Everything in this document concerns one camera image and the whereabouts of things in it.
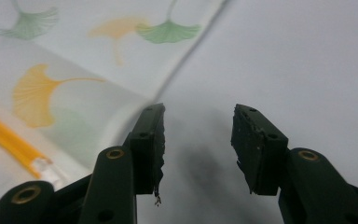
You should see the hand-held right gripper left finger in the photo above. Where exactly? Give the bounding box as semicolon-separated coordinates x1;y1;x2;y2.
78;103;167;224

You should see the white leaf-print mesh laundry bag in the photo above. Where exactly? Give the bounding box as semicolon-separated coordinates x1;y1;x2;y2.
0;0;231;191

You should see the white table mat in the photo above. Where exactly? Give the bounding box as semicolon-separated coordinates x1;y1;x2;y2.
113;0;358;224

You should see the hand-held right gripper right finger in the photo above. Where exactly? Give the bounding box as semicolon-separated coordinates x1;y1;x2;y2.
230;103;358;224

